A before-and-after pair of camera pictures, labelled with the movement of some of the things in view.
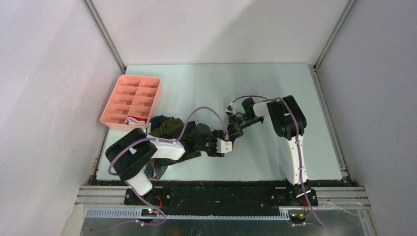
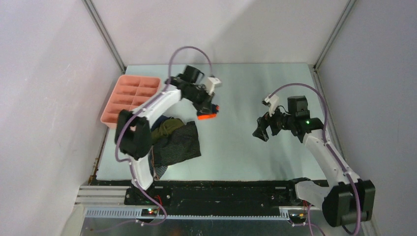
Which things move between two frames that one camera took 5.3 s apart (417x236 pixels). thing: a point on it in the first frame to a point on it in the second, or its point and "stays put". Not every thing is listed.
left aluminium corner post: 104,34 stays put
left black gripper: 214,134 to 205,105
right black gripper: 235,131 to 263,123
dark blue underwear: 156,121 stays put
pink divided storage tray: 134,95 stays put
